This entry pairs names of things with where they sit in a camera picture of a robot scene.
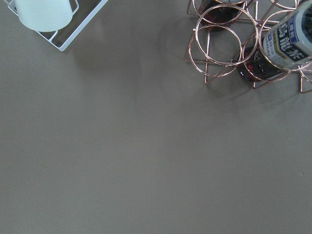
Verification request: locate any white cup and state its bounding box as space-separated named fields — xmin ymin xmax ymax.
xmin=15 ymin=0 xmax=73 ymax=32

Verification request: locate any copper wire bottle basket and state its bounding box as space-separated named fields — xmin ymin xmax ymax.
xmin=184 ymin=0 xmax=312 ymax=94

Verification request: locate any tea bottle white cap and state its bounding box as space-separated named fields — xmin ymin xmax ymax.
xmin=262 ymin=0 xmax=312 ymax=69

